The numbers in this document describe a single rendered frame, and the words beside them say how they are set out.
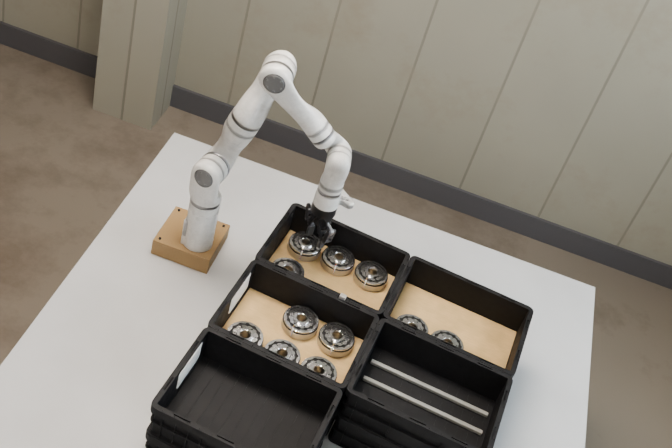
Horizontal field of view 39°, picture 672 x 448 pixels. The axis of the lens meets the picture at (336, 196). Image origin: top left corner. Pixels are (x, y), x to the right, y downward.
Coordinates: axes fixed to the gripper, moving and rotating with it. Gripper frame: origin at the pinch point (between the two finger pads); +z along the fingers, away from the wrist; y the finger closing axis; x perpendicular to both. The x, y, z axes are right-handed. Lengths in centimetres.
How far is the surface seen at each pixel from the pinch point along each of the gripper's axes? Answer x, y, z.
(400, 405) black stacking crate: -4, 57, 9
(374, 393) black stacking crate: -9, 51, 9
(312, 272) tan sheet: -2.4, 6.1, 8.2
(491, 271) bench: 69, 16, 22
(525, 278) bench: 79, 23, 22
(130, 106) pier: 21, -175, 81
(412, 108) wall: 125, -100, 46
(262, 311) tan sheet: -24.6, 14.9, 8.1
